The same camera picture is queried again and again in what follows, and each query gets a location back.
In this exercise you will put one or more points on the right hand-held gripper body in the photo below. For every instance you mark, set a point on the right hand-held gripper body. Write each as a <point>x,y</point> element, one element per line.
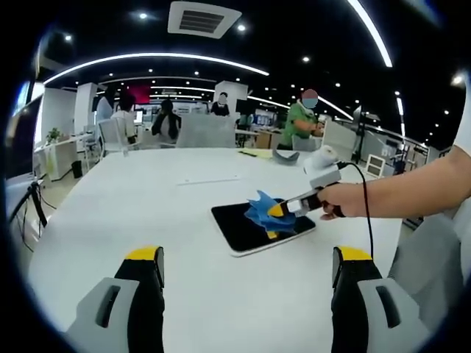
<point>325,178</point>

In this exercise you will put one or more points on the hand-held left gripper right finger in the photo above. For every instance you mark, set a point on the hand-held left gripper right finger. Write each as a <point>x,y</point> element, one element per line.
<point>349,301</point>

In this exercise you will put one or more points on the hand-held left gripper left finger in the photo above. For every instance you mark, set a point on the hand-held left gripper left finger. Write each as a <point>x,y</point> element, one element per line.
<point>140,301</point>

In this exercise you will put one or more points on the blue cleaning cloth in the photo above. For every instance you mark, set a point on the blue cleaning cloth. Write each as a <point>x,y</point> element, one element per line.
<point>261,211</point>

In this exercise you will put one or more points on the person's right hand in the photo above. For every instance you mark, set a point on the person's right hand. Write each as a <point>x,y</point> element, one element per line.
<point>344,200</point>

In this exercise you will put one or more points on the grey curved object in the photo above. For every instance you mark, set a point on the grey curved object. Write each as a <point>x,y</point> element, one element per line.
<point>285,160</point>

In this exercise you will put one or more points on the white board panel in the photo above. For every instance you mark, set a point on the white board panel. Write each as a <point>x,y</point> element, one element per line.
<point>340,134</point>

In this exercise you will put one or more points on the yellow paper sheet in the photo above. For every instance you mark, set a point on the yellow paper sheet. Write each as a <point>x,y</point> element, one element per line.
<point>254,153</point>

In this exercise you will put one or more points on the black screen stand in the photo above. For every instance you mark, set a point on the black screen stand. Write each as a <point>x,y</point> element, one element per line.
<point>37,204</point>

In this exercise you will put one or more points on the black waste bin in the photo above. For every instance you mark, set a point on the black waste bin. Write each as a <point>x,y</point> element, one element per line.
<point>76,169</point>

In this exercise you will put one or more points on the beige low cabinet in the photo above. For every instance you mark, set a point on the beige low cabinet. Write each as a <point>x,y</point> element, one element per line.
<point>62,154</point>

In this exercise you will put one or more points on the white office chair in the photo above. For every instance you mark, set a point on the white office chair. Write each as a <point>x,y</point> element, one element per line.
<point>112,136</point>

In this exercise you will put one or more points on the green potted plant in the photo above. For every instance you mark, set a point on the green potted plant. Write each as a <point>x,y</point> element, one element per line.
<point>53,136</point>

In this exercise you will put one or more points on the ceiling air vent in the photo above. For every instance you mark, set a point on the ceiling air vent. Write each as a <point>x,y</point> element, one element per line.
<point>204,18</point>

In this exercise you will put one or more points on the black display screen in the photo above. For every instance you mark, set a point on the black display screen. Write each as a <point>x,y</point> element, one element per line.
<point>20,139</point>

